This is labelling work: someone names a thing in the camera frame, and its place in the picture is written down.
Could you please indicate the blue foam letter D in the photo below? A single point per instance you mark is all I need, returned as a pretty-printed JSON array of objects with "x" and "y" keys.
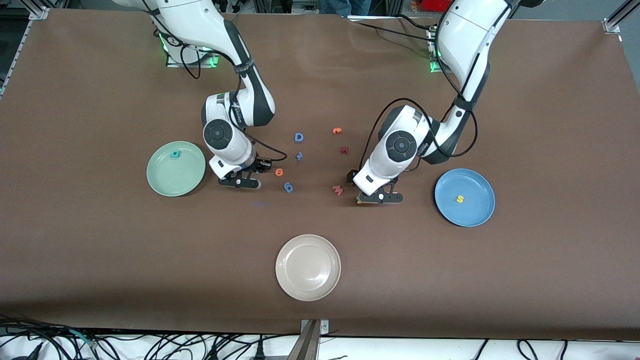
[{"x": 296, "y": 137}]

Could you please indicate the person in blue jeans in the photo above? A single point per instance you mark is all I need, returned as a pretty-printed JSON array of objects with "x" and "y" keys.
[{"x": 345, "y": 6}]

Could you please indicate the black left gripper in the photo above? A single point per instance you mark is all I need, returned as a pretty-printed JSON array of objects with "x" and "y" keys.
[{"x": 351, "y": 176}]

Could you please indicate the pink foam letter w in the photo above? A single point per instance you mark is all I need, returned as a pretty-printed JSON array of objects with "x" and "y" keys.
[{"x": 338, "y": 190}]

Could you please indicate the black power plug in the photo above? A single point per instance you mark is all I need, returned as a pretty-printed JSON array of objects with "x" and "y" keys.
[{"x": 259, "y": 352}]

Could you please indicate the beige plate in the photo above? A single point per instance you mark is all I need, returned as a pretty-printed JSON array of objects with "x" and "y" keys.
[{"x": 307, "y": 267}]

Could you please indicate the orange foam letter t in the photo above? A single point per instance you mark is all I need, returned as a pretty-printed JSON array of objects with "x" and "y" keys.
[{"x": 337, "y": 131}]

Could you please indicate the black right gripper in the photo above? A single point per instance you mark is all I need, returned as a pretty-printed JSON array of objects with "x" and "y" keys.
[{"x": 258, "y": 165}]

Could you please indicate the orange foam letter e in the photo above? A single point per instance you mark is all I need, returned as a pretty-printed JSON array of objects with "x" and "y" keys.
[{"x": 276, "y": 172}]

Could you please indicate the blue plate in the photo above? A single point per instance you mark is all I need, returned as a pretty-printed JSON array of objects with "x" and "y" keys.
[{"x": 472, "y": 210}]

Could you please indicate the teal foam letter d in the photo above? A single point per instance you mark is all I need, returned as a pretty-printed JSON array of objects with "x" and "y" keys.
[{"x": 175, "y": 154}]

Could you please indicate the pale green plate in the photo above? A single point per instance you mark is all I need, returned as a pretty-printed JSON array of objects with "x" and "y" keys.
[{"x": 170, "y": 177}]

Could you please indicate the blue foam letter g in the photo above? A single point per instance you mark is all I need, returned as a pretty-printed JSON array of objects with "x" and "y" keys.
[{"x": 286, "y": 187}]

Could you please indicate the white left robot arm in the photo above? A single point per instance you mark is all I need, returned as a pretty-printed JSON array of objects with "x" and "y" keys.
[{"x": 465, "y": 35}]

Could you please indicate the grey metal rack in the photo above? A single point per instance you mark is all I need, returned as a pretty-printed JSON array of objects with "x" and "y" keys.
[{"x": 304, "y": 6}]

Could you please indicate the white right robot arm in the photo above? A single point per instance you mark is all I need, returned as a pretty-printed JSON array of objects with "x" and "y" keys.
[{"x": 190, "y": 20}]

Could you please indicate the silver aluminium frame profile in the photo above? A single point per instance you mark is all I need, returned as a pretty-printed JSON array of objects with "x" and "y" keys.
[
  {"x": 39, "y": 13},
  {"x": 620, "y": 17}
]

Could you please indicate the silver metal bracket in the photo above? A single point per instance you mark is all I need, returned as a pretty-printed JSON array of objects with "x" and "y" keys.
[{"x": 310, "y": 340}]

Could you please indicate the dark red foam letter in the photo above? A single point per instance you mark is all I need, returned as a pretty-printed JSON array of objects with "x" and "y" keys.
[{"x": 344, "y": 149}]

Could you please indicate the red box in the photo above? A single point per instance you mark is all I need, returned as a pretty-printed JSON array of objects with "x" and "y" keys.
[{"x": 435, "y": 5}]

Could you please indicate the small blue foam letter t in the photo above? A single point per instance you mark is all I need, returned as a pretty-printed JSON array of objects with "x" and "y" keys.
[{"x": 299, "y": 156}]

